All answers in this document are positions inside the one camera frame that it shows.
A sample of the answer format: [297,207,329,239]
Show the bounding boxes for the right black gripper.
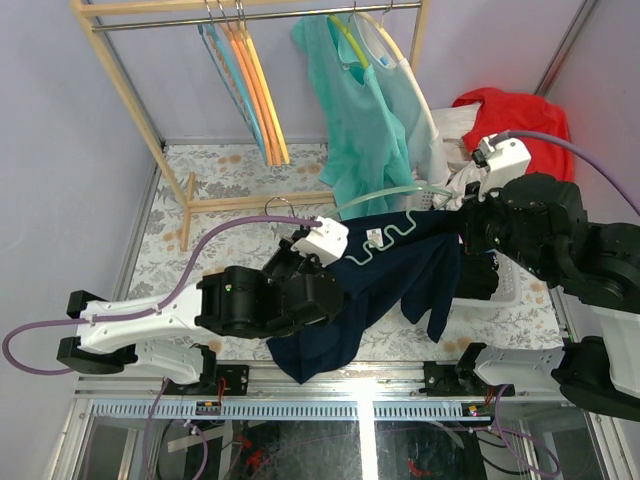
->
[449,173,553,279]

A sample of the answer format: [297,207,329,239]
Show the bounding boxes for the navy blue t shirt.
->
[266,211,461,384]

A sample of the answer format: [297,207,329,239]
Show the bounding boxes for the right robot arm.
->
[455,173,639,421]

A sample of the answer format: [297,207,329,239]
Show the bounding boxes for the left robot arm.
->
[56,218,348,395]

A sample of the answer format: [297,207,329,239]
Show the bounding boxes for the teal t shirt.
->
[291,16,414,220]

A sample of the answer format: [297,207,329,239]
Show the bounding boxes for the blue hanger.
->
[197,24,267,160]

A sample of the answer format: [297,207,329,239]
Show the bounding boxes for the yellow green hanger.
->
[328,14,370,69]

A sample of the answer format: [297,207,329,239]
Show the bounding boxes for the orange hanger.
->
[221,25,281,166]

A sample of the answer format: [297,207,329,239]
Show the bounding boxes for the white cloth pile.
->
[432,102,487,211]

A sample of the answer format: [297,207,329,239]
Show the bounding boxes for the black clothes in basket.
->
[454,252,499,301]

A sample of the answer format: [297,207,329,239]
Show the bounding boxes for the white laundry basket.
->
[404,179,524,306]

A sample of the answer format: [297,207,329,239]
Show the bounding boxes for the floral table mat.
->
[115,144,562,362]

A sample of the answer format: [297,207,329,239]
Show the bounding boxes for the red cloth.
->
[452,87,575,182]

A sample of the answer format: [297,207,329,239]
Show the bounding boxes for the wooden clothes rack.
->
[68,0,432,251]

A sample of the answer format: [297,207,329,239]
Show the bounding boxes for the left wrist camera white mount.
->
[292,217,349,266]

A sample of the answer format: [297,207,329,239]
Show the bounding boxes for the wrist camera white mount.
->
[472,134,531,201]
[292,217,349,266]

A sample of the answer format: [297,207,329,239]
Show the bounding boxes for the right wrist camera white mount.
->
[472,134,531,201]

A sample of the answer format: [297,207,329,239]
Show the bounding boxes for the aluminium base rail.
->
[74,359,611,421]

